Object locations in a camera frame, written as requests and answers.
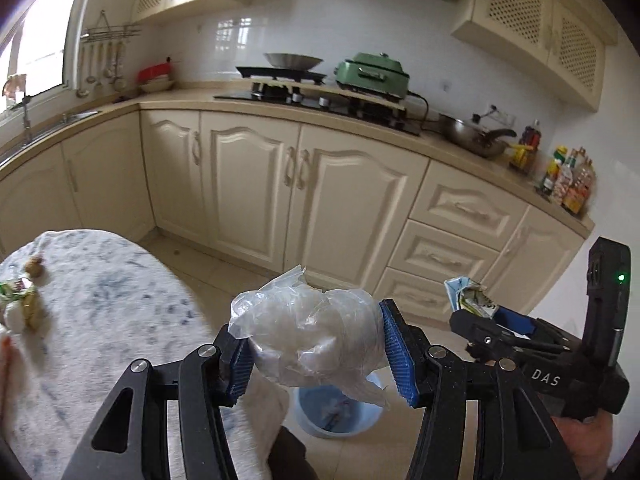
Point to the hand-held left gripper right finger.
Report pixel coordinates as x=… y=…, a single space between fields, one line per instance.
x=400 y=355

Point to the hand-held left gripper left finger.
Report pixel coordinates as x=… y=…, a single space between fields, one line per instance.
x=237 y=367

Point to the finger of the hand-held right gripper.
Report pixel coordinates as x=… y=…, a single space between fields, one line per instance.
x=512 y=321
x=475 y=332

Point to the white green snack wrapper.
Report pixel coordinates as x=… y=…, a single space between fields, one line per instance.
x=470 y=300

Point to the clear plastic bag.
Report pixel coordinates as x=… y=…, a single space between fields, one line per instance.
x=310 y=330

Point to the blue plastic bucket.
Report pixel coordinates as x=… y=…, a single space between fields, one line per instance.
x=325 y=420

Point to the gold snack wrapper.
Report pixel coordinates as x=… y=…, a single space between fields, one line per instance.
x=34 y=310

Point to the red snack wrapper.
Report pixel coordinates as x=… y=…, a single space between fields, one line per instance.
x=4 y=357

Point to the person's right hand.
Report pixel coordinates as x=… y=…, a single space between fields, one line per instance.
x=585 y=440

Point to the cream cabinet drawer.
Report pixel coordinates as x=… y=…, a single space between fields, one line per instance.
x=415 y=296
x=440 y=255
x=467 y=207

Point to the seasoning bottle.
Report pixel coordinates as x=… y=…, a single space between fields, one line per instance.
x=567 y=180
x=581 y=190

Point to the yellow capped oil bottle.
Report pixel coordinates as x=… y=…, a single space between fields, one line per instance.
x=552 y=172

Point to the marble-pattern table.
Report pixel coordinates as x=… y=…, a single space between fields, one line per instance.
x=100 y=310

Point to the yellow seasoning container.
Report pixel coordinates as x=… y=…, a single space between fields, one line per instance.
x=520 y=156

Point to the dark sauce bottle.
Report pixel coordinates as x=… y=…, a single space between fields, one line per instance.
x=531 y=136

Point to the cream lower kitchen cabinets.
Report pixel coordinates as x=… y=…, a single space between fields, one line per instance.
x=250 y=180

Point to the steel frying pan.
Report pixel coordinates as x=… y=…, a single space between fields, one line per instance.
x=465 y=135

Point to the brown crumpled paper ball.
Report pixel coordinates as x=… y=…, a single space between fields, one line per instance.
x=34 y=268

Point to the crumpled clear plastic wrap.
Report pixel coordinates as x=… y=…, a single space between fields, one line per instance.
x=12 y=317

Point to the yellow silver snack wrapper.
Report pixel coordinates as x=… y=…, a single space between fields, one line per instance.
x=12 y=292

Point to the black gas stove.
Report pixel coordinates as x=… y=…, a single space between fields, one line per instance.
x=280 y=100

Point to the wooden stove rack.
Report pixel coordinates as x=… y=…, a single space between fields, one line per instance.
x=330 y=92

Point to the green electric cooker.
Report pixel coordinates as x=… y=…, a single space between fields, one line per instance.
x=372 y=75

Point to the black griddle tray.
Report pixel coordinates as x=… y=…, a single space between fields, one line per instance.
x=265 y=74

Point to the steel sink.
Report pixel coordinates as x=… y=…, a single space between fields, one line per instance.
x=80 y=116

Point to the bowl with red lid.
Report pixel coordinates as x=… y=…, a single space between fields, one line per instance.
x=156 y=76

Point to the silver wok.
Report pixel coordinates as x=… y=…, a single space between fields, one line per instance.
x=292 y=61

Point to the metal faucet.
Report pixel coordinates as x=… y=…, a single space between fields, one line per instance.
x=26 y=120

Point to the pinkish rag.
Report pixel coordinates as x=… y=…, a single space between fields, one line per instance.
x=15 y=84

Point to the kitchen window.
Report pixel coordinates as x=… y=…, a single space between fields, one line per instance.
x=35 y=45

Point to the white wall outlet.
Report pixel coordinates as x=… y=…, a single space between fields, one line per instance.
x=497 y=116

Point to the metal utensil rail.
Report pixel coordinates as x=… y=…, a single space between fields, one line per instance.
x=110 y=32

